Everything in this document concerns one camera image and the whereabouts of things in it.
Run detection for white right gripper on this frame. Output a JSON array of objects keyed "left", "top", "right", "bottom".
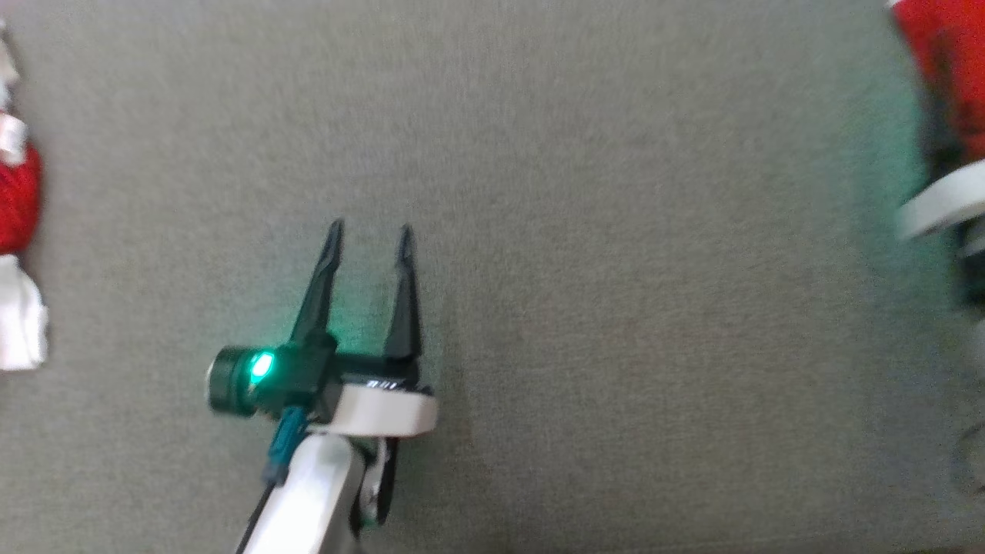
[{"left": 897, "top": 158, "right": 985, "bottom": 309}]

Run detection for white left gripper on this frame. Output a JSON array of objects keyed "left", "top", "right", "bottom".
[{"left": 288, "top": 219, "right": 439, "bottom": 439}]

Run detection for red cloth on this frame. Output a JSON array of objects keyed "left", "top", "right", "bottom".
[{"left": 885, "top": 0, "right": 985, "bottom": 166}]

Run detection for red white-striped shorts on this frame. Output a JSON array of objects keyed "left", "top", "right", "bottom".
[{"left": 0, "top": 19, "right": 51, "bottom": 372}]

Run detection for large grey fabric sofa seat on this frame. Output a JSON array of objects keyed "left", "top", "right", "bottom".
[{"left": 0, "top": 0, "right": 985, "bottom": 554}]

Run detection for black cable with blue plug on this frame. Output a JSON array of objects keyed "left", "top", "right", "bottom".
[{"left": 235, "top": 406, "right": 310, "bottom": 554}]

